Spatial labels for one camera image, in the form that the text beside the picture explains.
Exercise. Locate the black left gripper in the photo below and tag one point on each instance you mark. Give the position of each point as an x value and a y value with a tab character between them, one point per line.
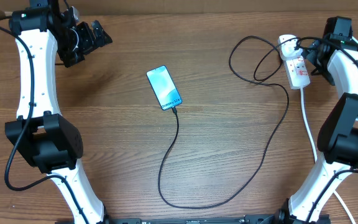
89	40

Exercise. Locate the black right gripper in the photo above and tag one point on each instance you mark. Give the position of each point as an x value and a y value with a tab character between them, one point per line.
309	55

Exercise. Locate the blue screen smartphone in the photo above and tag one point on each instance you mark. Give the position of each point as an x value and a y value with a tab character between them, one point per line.
164	88

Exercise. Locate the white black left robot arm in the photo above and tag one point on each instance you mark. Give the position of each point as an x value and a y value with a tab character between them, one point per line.
40	134

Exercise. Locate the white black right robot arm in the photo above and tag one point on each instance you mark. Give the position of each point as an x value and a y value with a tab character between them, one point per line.
335	57

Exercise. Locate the white charger plug adapter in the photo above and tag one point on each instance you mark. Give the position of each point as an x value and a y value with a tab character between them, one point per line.
287	46

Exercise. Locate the white power strip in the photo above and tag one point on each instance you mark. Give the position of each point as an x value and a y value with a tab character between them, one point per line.
297	73

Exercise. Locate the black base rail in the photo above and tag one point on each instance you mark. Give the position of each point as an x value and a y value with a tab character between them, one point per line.
248	219

